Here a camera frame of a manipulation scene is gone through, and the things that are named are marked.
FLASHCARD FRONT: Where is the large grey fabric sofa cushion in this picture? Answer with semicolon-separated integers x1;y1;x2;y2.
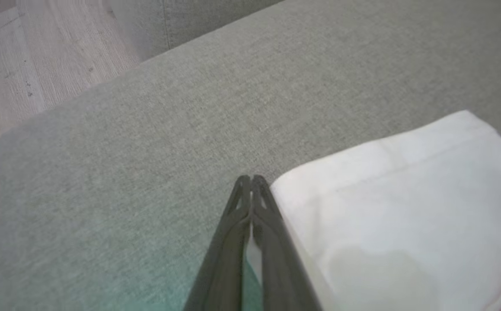
0;0;501;311

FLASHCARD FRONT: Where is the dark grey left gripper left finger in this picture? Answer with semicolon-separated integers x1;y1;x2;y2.
183;175;252;311

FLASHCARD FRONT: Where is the red cloth garment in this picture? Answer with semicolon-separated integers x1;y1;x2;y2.
245;110;501;311

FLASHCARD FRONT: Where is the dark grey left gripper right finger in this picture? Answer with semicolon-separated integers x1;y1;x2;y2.
252;175;322;311

